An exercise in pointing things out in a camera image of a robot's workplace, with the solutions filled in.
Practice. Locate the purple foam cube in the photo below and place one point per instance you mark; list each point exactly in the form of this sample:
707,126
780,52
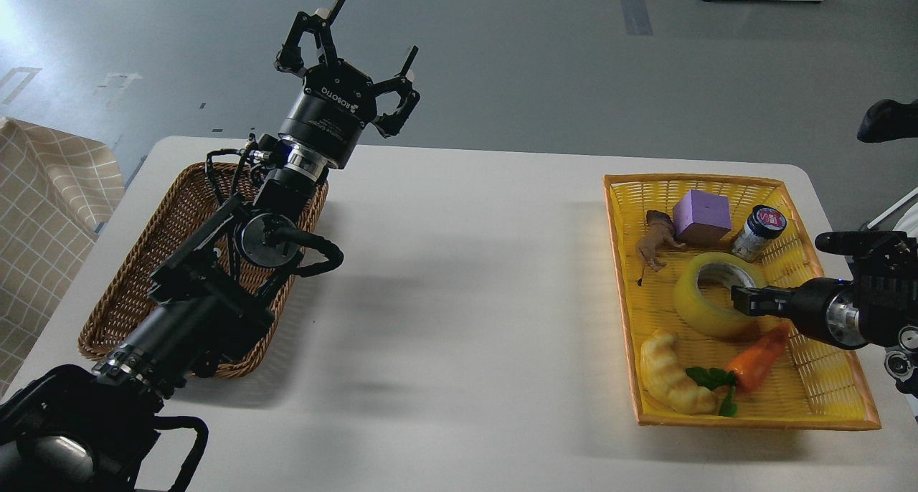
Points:
701,218

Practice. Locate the small jar with lid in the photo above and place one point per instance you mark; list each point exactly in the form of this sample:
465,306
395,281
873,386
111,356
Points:
761,227

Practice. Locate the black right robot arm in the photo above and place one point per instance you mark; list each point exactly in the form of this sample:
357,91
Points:
877,306

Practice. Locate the yellow toy croissant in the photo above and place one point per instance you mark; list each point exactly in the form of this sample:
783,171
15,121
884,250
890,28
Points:
665,378

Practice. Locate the brown wicker basket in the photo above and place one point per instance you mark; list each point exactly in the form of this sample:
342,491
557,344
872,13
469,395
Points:
186,205

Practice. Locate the beige checkered cloth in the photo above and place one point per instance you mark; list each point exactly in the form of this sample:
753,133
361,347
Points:
57,189

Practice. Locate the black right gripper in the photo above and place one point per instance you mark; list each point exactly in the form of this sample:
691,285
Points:
821,309

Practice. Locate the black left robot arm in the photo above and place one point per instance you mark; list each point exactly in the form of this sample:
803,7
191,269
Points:
80,430

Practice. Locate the brown toy animal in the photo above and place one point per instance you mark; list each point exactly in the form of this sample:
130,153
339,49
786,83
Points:
660,233

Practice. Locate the orange toy carrot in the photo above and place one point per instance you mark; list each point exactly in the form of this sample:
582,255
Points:
746,372

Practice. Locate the yellow plastic basket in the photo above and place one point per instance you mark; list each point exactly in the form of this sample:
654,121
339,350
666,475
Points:
695,361

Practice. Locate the yellow tape roll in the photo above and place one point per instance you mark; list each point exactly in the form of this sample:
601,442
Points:
703,315

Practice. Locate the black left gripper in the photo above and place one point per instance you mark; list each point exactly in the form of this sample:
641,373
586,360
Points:
335,104

